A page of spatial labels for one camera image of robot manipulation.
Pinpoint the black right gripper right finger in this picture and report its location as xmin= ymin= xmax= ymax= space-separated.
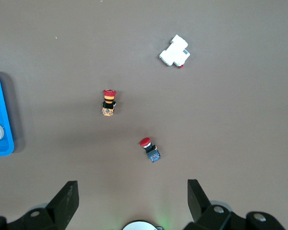
xmin=183 ymin=179 xmax=248 ymax=230

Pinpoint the white circuit breaker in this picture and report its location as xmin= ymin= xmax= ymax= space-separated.
xmin=158 ymin=34 xmax=191 ymax=69

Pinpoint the blue plastic tray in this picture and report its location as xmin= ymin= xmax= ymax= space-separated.
xmin=0 ymin=71 xmax=15 ymax=157

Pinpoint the red push button black base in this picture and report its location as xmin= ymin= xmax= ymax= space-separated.
xmin=139 ymin=137 xmax=161 ymax=163

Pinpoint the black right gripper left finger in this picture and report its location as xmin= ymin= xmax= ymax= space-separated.
xmin=6 ymin=181 xmax=80 ymax=230

